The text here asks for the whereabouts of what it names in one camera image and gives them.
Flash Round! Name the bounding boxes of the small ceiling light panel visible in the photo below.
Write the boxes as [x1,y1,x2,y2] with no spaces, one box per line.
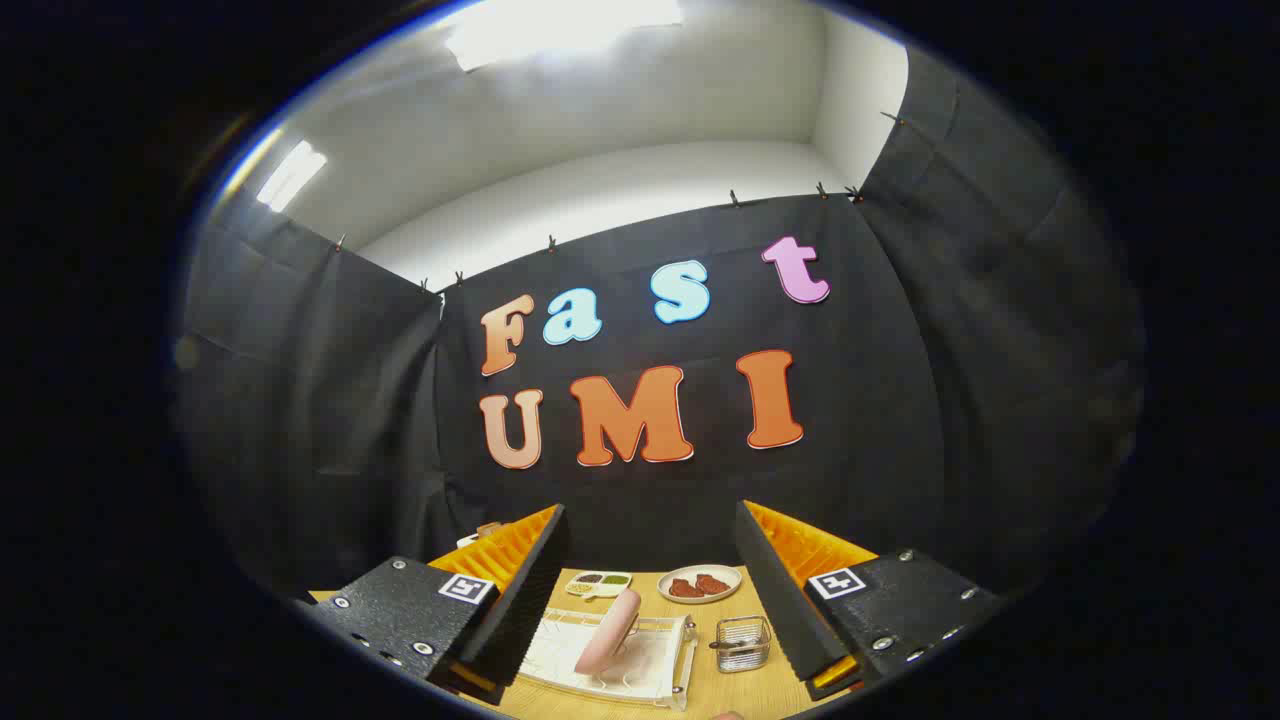
[255,140,328,213]

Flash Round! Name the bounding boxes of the pink plate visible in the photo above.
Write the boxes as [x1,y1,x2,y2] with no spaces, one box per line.
[575,588,642,676]

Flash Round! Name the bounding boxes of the white drain tray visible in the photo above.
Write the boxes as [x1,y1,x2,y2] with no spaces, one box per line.
[520,612,687,701]

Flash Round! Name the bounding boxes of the white divided dish with beans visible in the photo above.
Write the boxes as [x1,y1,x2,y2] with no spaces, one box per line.
[565,571,633,599]

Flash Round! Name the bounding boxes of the white wire dish rack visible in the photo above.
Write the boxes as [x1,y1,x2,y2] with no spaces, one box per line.
[515,607,698,713]

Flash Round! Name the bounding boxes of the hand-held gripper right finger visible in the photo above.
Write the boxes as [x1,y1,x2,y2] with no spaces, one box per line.
[735,500,1004,701]

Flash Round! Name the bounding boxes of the white plate with meat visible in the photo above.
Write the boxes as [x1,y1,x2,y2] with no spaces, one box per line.
[657,565,743,605]

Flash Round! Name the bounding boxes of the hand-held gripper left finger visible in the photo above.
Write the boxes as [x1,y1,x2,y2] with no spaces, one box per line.
[300,503,571,706]

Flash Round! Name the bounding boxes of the metal wire basket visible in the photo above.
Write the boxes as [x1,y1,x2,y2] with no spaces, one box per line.
[710,615,773,674]

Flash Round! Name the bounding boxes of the black backdrop cloth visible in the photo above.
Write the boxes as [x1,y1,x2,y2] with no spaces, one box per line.
[175,45,1146,621]

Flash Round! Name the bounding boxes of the large ceiling light panel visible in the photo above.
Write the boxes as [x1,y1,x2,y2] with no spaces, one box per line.
[445,0,686,71]

